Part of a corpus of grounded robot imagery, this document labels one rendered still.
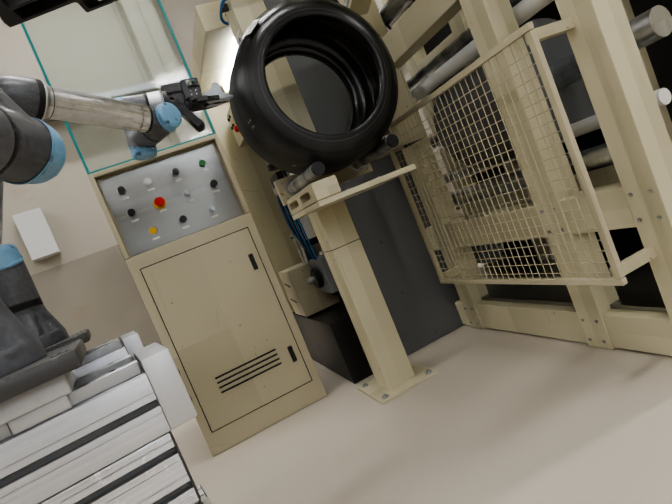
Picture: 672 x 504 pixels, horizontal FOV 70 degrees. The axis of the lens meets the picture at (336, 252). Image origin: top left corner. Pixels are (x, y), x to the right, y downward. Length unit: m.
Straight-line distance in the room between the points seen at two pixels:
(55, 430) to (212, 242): 1.59
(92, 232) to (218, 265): 3.31
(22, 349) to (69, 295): 4.65
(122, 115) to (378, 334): 1.21
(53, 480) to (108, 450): 0.06
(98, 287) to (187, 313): 3.20
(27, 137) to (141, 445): 0.35
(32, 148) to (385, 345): 1.61
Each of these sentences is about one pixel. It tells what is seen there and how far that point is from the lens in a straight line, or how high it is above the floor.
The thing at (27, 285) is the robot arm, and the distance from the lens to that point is 1.15.
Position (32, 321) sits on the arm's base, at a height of 0.78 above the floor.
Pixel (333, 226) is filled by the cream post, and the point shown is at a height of 0.71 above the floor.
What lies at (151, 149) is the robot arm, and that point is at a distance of 1.56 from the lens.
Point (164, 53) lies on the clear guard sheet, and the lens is 2.37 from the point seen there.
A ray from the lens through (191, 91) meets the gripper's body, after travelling 1.64.
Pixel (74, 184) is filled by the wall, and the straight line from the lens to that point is 5.44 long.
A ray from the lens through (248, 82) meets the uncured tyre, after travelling 1.58.
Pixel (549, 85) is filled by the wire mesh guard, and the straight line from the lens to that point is 1.36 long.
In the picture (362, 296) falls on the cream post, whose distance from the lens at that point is 1.94.
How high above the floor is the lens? 0.74
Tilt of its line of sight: 4 degrees down
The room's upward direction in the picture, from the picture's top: 22 degrees counter-clockwise
